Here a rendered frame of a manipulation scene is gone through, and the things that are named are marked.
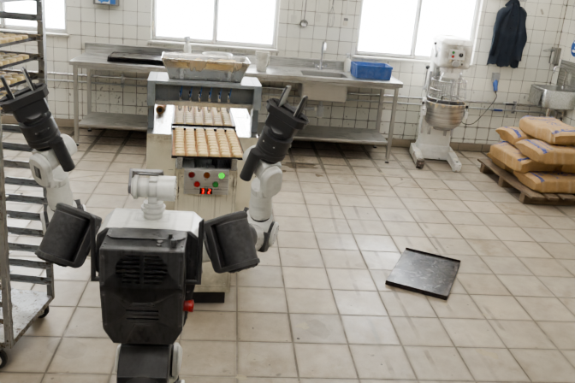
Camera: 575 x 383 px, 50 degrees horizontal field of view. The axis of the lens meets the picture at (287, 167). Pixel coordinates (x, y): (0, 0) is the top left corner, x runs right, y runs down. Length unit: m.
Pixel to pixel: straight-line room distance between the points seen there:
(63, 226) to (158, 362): 0.43
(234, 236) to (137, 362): 0.41
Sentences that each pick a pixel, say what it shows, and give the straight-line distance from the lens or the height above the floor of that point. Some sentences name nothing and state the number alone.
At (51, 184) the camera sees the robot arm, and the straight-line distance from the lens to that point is 1.83.
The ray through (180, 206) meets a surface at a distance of 3.45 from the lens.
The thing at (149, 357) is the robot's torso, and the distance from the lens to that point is 1.73.
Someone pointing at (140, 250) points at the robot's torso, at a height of 1.23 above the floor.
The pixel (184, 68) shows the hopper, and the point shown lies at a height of 1.26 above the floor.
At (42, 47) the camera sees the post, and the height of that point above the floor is 1.46.
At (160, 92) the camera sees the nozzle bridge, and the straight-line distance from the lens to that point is 4.07.
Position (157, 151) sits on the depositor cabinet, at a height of 0.72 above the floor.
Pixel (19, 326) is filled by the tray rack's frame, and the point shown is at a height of 0.15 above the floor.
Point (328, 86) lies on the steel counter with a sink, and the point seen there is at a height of 0.78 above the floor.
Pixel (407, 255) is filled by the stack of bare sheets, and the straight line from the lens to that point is 4.59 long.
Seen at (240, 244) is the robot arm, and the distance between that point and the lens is 1.63.
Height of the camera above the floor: 1.88
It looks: 17 degrees down
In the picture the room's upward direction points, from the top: 5 degrees clockwise
